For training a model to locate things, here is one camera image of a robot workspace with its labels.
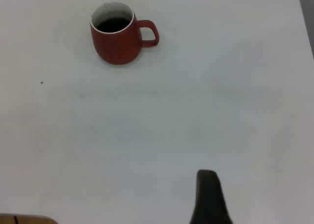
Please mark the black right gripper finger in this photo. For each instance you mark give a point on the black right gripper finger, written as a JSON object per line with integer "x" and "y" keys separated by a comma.
{"x": 208, "y": 199}

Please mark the red ceramic mug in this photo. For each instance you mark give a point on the red ceramic mug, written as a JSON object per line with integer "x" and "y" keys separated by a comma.
{"x": 115, "y": 47}

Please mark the dark coffee liquid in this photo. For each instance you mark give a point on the dark coffee liquid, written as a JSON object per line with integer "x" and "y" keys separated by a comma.
{"x": 112, "y": 25}

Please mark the brown wooden object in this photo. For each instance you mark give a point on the brown wooden object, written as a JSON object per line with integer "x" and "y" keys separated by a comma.
{"x": 27, "y": 219}

